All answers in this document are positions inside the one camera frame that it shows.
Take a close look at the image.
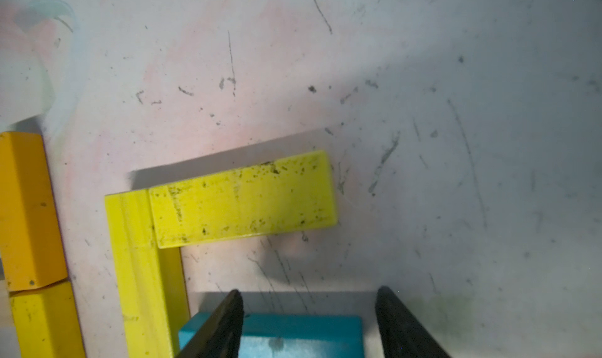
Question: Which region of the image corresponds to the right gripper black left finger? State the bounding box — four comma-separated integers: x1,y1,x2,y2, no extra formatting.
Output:
177,289,245,358

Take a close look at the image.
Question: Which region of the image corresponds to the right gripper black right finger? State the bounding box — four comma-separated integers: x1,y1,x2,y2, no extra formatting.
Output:
375,286,451,358

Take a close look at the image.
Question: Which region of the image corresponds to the teal block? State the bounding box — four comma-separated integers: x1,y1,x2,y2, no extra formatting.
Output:
177,312,365,357

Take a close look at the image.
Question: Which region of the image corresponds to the yellow block vertical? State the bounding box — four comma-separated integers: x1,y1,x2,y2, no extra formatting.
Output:
149,150,338,248
104,190,190,357

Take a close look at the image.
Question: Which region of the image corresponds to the yellow block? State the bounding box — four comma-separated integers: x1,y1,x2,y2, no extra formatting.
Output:
9,281,86,357

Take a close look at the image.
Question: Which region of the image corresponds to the orange block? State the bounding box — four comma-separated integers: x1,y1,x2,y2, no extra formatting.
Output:
1,132,67,292

